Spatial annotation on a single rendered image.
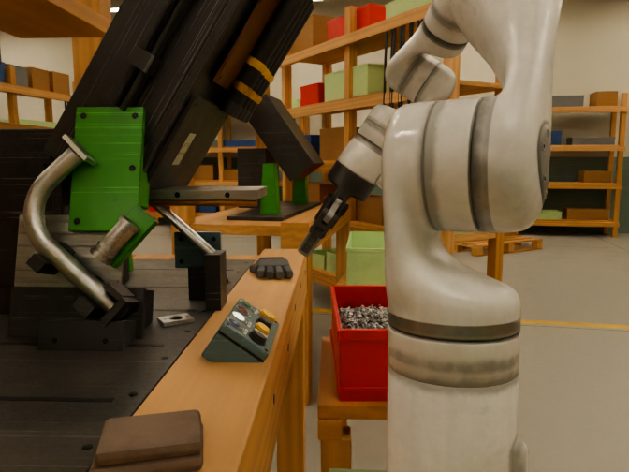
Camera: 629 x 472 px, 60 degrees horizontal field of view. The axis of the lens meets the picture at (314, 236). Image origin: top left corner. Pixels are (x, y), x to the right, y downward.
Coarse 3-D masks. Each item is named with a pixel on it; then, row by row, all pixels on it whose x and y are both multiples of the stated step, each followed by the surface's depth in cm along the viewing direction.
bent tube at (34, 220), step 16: (64, 160) 86; (80, 160) 88; (48, 176) 86; (64, 176) 87; (32, 192) 86; (48, 192) 87; (32, 208) 86; (32, 224) 85; (32, 240) 85; (48, 240) 85; (48, 256) 85; (64, 256) 85; (64, 272) 84; (80, 272) 84; (80, 288) 84; (96, 288) 84; (96, 304) 84; (112, 304) 83
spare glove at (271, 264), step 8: (256, 264) 139; (264, 264) 138; (272, 264) 138; (280, 264) 138; (288, 264) 139; (256, 272) 132; (264, 272) 133; (272, 272) 131; (280, 272) 130; (288, 272) 131
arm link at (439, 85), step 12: (432, 72) 79; (444, 72) 79; (432, 84) 79; (444, 84) 79; (420, 96) 80; (432, 96) 79; (444, 96) 80; (384, 108) 82; (372, 120) 82; (384, 120) 81; (360, 132) 83; (372, 132) 82; (384, 132) 81
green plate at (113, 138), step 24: (96, 120) 91; (120, 120) 91; (144, 120) 91; (96, 144) 90; (120, 144) 90; (96, 168) 90; (120, 168) 90; (72, 192) 89; (96, 192) 89; (120, 192) 89; (144, 192) 95; (72, 216) 89; (96, 216) 89
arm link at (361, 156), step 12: (348, 144) 84; (360, 144) 82; (372, 144) 82; (348, 156) 83; (360, 156) 82; (372, 156) 82; (348, 168) 83; (360, 168) 82; (372, 168) 82; (372, 180) 84
